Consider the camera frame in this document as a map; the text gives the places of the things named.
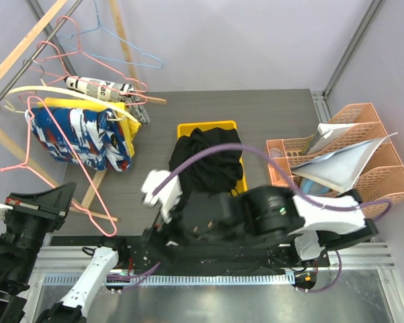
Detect newspaper print trousers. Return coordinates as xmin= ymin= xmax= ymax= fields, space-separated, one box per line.
xmin=65 ymin=76 xmax=151 ymax=124

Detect white papers in rack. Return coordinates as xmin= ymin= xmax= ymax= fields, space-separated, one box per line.
xmin=290 ymin=132 xmax=395 ymax=193

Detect pink wire hanger with newsprint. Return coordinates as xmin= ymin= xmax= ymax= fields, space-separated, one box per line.
xmin=36 ymin=41 xmax=149 ymax=104

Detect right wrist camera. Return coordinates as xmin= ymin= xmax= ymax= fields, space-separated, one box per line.
xmin=140 ymin=170 xmax=182 ymax=224

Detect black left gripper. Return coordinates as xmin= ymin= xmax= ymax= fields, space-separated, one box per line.
xmin=2 ymin=178 xmax=77 ymax=284

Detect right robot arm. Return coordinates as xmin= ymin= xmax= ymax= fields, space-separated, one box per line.
xmin=144 ymin=186 xmax=378 ymax=267

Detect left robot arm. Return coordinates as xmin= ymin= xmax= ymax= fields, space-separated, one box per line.
xmin=0 ymin=182 xmax=129 ymax=322

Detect light blue headphones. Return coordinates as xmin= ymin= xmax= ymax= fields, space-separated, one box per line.
xmin=300 ymin=178 xmax=331 ymax=196

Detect black trousers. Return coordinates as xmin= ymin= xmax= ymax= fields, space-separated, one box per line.
xmin=169 ymin=128 xmax=243 ymax=199

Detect wooden clothes rack frame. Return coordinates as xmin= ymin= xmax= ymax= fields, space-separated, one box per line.
xmin=0 ymin=1 xmax=167 ymax=226

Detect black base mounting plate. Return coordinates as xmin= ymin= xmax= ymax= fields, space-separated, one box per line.
xmin=48 ymin=235 xmax=330 ymax=277

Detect peach file rack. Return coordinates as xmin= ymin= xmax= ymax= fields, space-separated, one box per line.
xmin=282 ymin=103 xmax=404 ymax=204

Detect yellow plastic tray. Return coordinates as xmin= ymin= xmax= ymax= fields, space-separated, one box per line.
xmin=177 ymin=120 xmax=248 ymax=196

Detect cream plastic hanger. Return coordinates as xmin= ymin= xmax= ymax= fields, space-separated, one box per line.
xmin=5 ymin=85 xmax=138 ymax=122

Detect yellow garment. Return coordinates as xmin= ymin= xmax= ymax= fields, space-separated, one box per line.
xmin=45 ymin=98 xmax=141 ymax=157

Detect blue white patterned garment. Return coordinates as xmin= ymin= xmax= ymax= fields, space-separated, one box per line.
xmin=25 ymin=107 xmax=132 ymax=172

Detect peach compartment desk organizer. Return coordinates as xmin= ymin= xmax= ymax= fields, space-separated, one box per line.
xmin=266 ymin=137 xmax=309 ymax=186

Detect empty pink wire hanger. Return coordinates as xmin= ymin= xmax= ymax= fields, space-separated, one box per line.
xmin=38 ymin=11 xmax=151 ymax=82

